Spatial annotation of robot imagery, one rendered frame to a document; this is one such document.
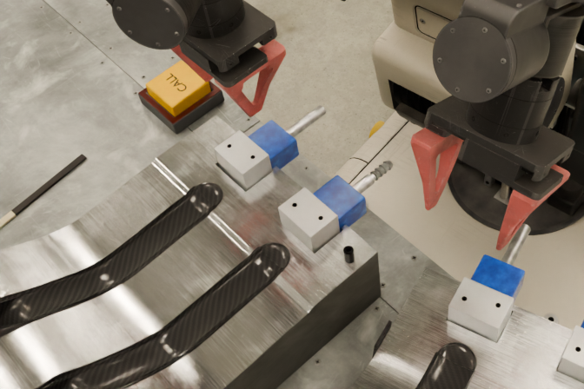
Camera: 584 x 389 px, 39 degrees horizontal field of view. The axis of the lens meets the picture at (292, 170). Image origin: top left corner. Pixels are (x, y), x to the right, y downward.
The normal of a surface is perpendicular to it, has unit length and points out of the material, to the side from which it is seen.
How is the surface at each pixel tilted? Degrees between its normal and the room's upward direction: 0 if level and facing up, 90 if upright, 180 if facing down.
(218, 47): 1
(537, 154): 26
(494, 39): 64
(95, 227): 1
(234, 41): 1
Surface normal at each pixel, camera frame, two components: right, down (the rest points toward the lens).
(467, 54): -0.63, 0.32
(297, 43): -0.12, -0.61
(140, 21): -0.27, 0.77
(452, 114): 0.18, -0.83
